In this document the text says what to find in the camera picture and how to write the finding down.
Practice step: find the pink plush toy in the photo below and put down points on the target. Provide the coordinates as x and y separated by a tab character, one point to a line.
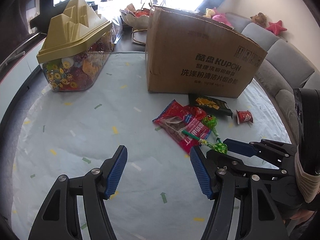
221	18

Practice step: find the small red snack packet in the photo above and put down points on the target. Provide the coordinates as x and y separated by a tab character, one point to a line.
196	110

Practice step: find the grey sofa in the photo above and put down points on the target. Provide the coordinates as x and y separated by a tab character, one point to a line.
280	52

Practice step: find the small red candy packet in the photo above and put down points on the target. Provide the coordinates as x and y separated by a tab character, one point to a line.
243	117

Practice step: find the brown teddy bear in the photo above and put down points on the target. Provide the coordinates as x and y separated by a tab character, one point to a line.
258	19

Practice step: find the green lollipop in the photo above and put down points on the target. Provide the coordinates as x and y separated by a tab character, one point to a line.
208	121
220	148

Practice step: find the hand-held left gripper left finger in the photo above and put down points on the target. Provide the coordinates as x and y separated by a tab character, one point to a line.
115	172

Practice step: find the black upright piano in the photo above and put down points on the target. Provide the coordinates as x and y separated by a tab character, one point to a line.
45	0

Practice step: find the clear plastic bag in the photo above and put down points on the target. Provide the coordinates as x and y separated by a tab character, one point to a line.
116	23

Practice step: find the yellow plush toy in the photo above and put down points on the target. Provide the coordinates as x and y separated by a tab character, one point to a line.
208	12

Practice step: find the black chip packet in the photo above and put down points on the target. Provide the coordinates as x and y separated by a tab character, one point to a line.
210	103

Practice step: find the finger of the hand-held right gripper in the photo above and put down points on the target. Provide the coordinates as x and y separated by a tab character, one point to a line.
240	147
235	163

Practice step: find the clear candy container gold lid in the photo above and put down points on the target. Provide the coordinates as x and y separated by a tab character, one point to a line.
72	30

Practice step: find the large red snack packet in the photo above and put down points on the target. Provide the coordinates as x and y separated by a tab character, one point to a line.
175	120

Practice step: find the pink star plush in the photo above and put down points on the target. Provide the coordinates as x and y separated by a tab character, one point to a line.
275	27

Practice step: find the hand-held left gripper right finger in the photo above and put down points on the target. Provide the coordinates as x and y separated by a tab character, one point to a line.
202	175

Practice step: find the white tv cabinet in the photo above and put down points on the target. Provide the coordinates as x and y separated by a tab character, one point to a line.
20	55

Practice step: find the white fruit tray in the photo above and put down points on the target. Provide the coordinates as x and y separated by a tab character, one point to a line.
136	17

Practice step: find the brown cardboard box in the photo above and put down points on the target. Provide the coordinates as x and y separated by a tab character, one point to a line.
190	55

